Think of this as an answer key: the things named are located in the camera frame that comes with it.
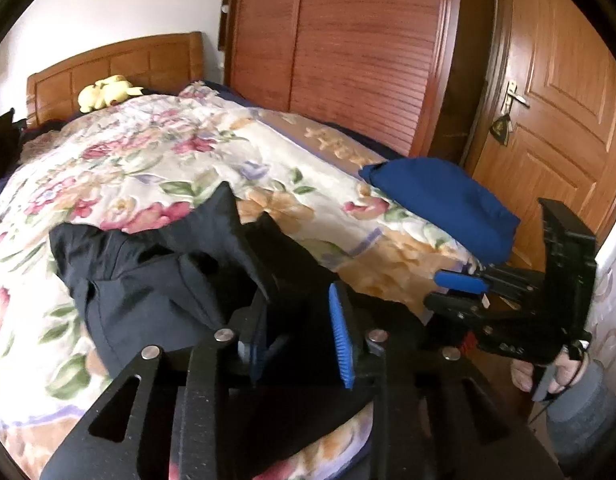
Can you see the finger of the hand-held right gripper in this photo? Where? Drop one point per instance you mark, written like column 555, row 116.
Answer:
column 460, row 281
column 450, row 306

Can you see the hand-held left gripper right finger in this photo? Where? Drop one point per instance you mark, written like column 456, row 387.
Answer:
column 343, row 335

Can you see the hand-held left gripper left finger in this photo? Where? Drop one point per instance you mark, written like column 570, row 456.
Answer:
column 255, row 355

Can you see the black coat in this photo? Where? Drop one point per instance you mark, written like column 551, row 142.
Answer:
column 152, row 290

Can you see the person's right forearm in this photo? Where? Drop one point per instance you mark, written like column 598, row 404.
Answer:
column 580, row 420

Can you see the person's right hand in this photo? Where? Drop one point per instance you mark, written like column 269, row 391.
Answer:
column 523, row 372

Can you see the pale floral cloth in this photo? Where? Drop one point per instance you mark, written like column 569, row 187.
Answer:
column 608, row 300

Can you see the blue folded cloth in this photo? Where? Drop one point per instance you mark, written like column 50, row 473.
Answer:
column 438, row 200

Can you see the dark hanging key tag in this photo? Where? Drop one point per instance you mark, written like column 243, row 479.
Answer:
column 500, row 129

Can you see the wooden door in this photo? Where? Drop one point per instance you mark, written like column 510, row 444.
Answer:
column 553, row 85

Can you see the floral quilt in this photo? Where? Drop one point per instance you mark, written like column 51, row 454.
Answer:
column 137, row 160

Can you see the wooden slatted wardrobe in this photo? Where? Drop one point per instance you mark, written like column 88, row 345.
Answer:
column 348, row 50

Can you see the yellow plush toy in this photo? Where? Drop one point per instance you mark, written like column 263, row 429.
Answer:
column 107, row 92

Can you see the wooden bed headboard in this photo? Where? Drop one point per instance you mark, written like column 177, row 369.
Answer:
column 127, row 65

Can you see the wooden chair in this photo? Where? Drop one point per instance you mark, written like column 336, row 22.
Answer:
column 2, row 140

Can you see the dark wooden corner shelf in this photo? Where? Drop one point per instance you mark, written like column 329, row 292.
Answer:
column 227, row 5

